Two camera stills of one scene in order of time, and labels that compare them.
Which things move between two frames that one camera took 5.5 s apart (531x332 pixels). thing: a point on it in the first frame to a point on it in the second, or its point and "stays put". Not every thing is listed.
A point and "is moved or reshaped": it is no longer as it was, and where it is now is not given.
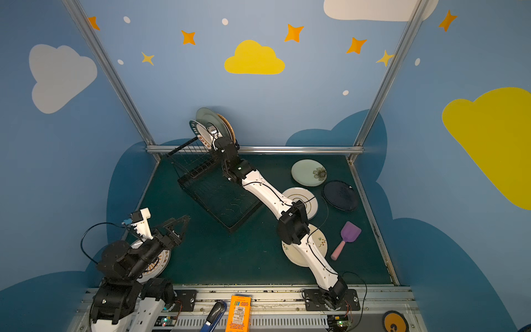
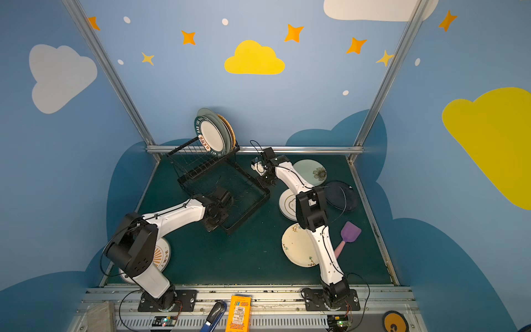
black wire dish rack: (202, 172) stays put
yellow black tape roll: (395, 321) stays put
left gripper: (164, 234) to (213, 220)
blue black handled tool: (214, 317) stays put
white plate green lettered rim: (202, 133) is moved or reshaped
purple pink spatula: (350, 233) stays put
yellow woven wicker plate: (234, 135) stays put
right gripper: (220, 141) to (263, 176)
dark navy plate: (341, 195) stays put
